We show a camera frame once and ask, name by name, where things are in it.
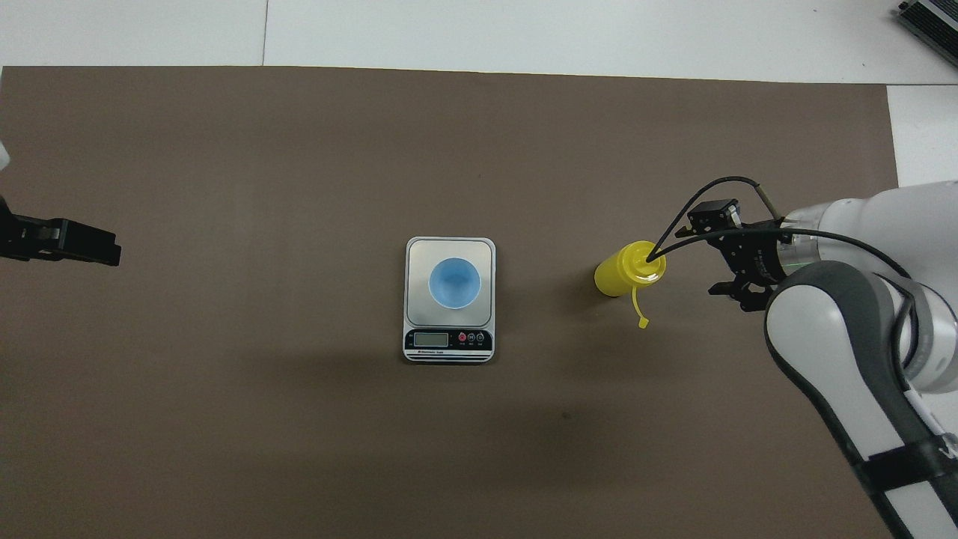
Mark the grey ribbed metal device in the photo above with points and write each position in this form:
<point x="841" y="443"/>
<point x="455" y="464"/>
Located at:
<point x="935" y="19"/>

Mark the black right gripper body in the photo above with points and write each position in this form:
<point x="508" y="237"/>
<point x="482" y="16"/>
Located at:
<point x="760" y="254"/>

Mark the yellow squeeze seasoning bottle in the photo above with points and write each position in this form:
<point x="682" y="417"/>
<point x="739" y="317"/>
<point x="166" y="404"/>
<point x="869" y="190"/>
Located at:
<point x="617" y="273"/>

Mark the brown table mat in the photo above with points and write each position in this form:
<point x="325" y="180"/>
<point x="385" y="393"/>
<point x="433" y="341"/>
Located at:
<point x="224" y="412"/>

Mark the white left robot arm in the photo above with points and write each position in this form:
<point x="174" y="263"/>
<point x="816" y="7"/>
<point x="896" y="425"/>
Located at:
<point x="3" y="157"/>

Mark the light blue plastic cup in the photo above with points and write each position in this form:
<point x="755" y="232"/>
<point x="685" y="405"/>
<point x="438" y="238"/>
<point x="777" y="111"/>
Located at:
<point x="454" y="284"/>

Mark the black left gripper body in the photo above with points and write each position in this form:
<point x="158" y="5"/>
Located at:
<point x="22" y="236"/>

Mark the silver digital kitchen scale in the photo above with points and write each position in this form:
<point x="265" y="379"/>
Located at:
<point x="416" y="314"/>

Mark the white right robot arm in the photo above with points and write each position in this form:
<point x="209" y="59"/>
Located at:
<point x="846" y="359"/>

